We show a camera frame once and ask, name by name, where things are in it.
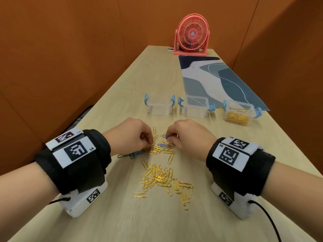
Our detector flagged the person's right hand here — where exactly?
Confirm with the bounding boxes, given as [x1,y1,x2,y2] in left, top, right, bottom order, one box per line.
[165,119,217,162]

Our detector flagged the person's left hand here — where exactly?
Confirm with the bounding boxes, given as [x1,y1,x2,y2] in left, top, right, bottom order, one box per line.
[103,117,154,157]

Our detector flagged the single blue paper clip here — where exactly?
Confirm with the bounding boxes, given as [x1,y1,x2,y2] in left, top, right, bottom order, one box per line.
[162,134,176,146]

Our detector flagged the clear box with blue latches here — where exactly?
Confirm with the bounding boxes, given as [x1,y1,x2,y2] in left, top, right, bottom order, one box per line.
[223,99,263,126]
[177,95,216,119]
[144,93,176,116]

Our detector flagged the heap of gold paper clips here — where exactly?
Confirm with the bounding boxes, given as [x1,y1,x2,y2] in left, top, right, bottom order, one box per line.
[225,112,250,126]

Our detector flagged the pile of mixed paper clips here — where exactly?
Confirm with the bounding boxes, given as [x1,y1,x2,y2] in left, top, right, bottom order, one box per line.
[117,127,194,211]

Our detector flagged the person's right forearm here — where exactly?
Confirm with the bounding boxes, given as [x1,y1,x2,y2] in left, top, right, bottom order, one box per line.
[261,161,323,242]

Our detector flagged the black left wristband with tags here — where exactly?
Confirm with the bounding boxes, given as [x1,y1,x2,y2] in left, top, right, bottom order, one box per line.
[34,128,112,195]

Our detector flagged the blue patterned desk mat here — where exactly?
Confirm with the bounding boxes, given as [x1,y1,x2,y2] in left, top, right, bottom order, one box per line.
[178,55,270,111]

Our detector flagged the pink desk fan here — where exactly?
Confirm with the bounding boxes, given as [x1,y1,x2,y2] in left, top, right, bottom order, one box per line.
[173,13,210,56]

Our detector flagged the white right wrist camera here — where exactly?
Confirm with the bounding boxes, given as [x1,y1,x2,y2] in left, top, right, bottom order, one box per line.
[211,181,255,220]

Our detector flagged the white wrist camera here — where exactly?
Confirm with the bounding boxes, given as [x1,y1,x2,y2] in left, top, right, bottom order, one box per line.
[59,180,108,218]
[211,181,255,220]

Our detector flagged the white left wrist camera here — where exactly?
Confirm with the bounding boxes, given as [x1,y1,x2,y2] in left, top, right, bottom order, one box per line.
[59,180,108,218]

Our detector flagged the black left camera cable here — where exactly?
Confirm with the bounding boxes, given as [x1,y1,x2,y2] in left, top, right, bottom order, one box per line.
[48,197,72,205]

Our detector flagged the black camera cable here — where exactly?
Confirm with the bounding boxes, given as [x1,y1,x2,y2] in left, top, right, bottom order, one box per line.
[48,197,72,205]
[248,200,282,242]

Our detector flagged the black right camera cable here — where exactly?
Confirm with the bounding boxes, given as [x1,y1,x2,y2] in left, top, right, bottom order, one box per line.
[248,200,282,242]

